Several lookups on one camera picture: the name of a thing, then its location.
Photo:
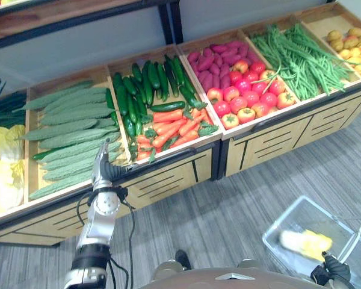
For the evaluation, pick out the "wooden vegetable display stand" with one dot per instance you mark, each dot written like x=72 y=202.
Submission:
x=273 y=144
x=168 y=183

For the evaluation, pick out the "dark green cucumber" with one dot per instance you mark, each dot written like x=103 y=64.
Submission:
x=129 y=85
x=153 y=75
x=178 y=70
x=139 y=119
x=163 y=81
x=168 y=106
x=110 y=102
x=188 y=95
x=136 y=72
x=131 y=108
x=129 y=126
x=171 y=79
x=120 y=93
x=147 y=87
x=43 y=154

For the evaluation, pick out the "light green bitter gourd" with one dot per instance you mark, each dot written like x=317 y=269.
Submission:
x=60 y=185
x=60 y=129
x=57 y=96
x=106 y=123
x=75 y=151
x=78 y=113
x=78 y=98
x=72 y=161
x=66 y=171
x=75 y=138

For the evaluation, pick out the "pile of green beans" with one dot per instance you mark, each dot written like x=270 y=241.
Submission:
x=304 y=57

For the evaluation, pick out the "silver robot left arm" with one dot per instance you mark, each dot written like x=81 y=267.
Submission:
x=99 y=224

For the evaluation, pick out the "silver robot body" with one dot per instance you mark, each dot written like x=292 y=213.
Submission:
x=228 y=278

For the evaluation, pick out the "green scallion bunch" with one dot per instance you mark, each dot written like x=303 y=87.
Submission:
x=3 y=108

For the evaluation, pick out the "orange carrot with leaves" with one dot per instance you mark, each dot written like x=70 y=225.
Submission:
x=162 y=140
x=143 y=146
x=168 y=127
x=185 y=139
x=168 y=116
x=143 y=155
x=143 y=139
x=206 y=117
x=191 y=125

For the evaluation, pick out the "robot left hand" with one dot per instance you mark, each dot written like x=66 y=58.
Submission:
x=100 y=168

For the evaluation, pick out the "purple sweet potato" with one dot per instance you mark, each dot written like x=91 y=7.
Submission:
x=236 y=45
x=252 y=57
x=206 y=63
x=193 y=56
x=204 y=76
x=218 y=59
x=207 y=52
x=216 y=82
x=225 y=82
x=195 y=67
x=243 y=50
x=228 y=53
x=214 y=69
x=231 y=59
x=224 y=70
x=207 y=83
x=219 y=48

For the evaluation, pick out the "wooden shelf with black frame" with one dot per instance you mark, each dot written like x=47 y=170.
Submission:
x=63 y=15

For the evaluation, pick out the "single long green bean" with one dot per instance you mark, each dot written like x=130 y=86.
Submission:
x=275 y=76

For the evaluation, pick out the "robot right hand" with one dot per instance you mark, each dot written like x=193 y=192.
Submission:
x=335 y=271

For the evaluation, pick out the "clear plastic shopping basket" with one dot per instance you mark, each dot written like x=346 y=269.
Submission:
x=307 y=216

